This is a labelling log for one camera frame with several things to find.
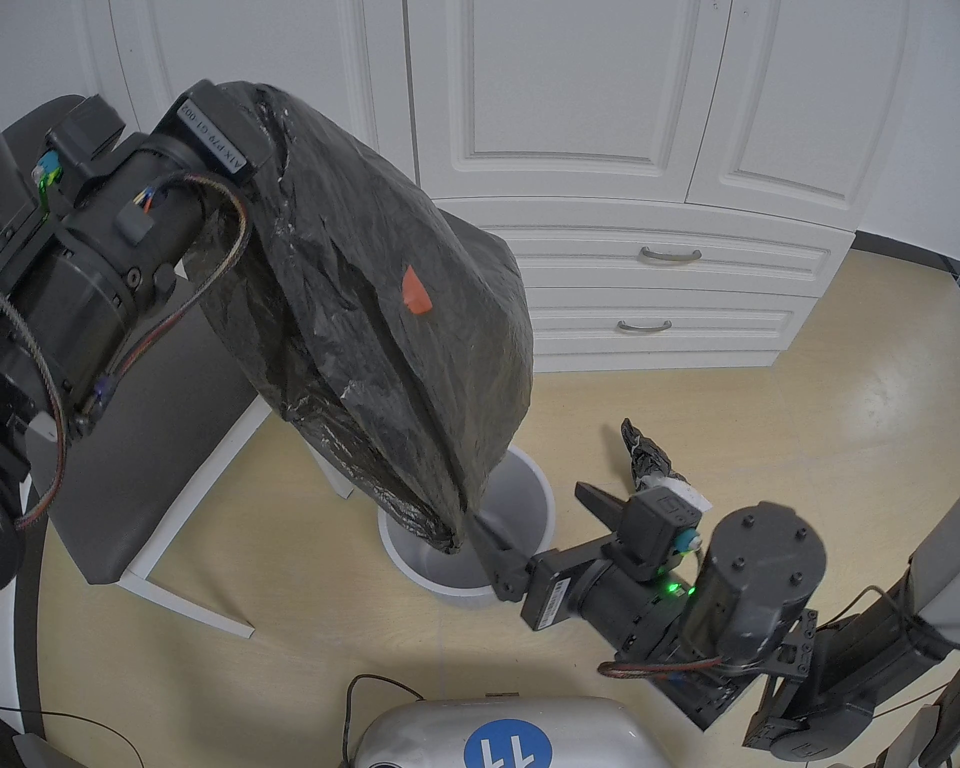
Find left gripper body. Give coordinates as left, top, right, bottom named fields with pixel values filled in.
left=56, top=78, right=280, bottom=305

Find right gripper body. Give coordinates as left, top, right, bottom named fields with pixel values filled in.
left=519, top=543, right=700, bottom=663

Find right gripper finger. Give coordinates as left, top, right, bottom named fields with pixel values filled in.
left=574, top=482, right=631, bottom=537
left=466, top=516, right=544, bottom=606

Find black plastic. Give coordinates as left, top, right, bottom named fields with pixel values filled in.
left=619, top=420, right=690, bottom=496

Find black plastic bag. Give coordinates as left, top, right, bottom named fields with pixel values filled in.
left=180, top=81, right=535, bottom=556

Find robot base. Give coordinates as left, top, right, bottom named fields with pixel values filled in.
left=352, top=693, right=676, bottom=768

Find white trash bin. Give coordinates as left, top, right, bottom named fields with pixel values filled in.
left=378, top=442, right=557, bottom=609

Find white chair dark grey seat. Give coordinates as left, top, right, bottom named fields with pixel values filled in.
left=0, top=93, right=355, bottom=641

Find white wardrobe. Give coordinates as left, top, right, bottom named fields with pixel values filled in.
left=75, top=0, right=916, bottom=385

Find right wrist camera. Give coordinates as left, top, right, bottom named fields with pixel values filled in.
left=603, top=486, right=708, bottom=585

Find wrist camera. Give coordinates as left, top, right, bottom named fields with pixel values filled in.
left=33, top=93, right=127, bottom=219
left=603, top=486, right=708, bottom=585

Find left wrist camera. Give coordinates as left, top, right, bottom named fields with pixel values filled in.
left=33, top=93, right=127, bottom=219

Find black cable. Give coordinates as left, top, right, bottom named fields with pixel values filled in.
left=0, top=707, right=145, bottom=768
left=341, top=674, right=429, bottom=766

